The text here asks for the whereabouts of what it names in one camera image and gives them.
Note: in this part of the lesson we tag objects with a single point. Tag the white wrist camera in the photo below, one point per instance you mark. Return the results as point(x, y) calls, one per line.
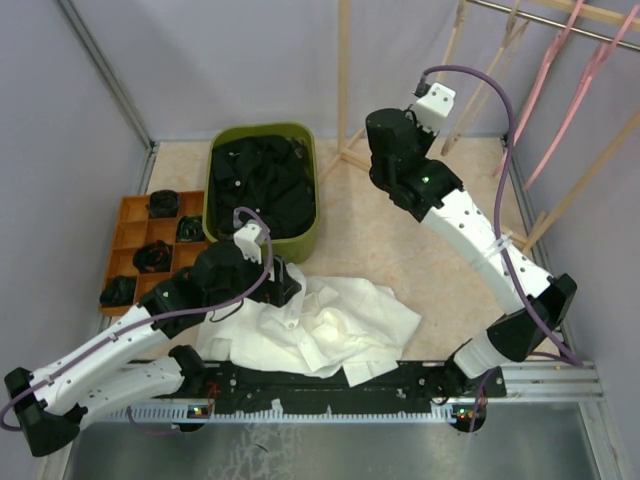
point(432, 109)
point(249, 240)

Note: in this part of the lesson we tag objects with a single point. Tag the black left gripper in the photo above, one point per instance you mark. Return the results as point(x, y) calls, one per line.
point(279, 290)

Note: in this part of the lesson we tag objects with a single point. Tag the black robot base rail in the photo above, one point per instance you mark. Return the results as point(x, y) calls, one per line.
point(410, 388)

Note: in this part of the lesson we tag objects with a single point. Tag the black garment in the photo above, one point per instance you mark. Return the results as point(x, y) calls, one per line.
point(266, 174)

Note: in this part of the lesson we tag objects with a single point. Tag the black rolled belt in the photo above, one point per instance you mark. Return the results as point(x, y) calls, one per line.
point(119, 291)
point(155, 257)

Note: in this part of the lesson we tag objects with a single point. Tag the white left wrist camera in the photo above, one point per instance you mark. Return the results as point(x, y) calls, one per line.
point(249, 240)

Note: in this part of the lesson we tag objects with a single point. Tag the black rolled belt front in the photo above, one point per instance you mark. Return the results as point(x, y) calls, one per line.
point(119, 291)

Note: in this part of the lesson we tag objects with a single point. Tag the pink hanger with plaid shirt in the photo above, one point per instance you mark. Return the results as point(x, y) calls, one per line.
point(551, 53)

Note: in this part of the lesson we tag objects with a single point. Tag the green plastic basket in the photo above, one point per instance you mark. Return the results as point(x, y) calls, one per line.
point(297, 249)

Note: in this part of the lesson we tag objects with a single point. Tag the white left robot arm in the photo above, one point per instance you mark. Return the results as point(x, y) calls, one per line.
point(53, 404)

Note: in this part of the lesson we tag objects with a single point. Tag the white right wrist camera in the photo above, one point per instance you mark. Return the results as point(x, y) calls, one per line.
point(432, 109)

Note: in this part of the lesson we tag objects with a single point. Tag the beige wooden hanger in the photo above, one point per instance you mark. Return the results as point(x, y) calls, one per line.
point(456, 31)
point(497, 69)

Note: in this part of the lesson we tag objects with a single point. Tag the cream white garment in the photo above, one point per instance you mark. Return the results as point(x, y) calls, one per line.
point(334, 324)

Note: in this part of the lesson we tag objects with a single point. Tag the pink plastic hanger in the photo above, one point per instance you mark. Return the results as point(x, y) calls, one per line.
point(598, 58)

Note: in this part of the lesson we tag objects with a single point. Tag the orange compartment tray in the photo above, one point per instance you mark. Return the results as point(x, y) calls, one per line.
point(135, 229)

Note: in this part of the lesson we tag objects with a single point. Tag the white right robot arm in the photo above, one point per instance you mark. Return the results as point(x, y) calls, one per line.
point(532, 300)

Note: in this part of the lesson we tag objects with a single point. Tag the wooden rack frame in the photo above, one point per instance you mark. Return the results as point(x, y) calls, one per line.
point(344, 145)

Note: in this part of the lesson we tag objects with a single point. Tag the metal hanging rod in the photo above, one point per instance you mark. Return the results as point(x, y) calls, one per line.
point(545, 17)

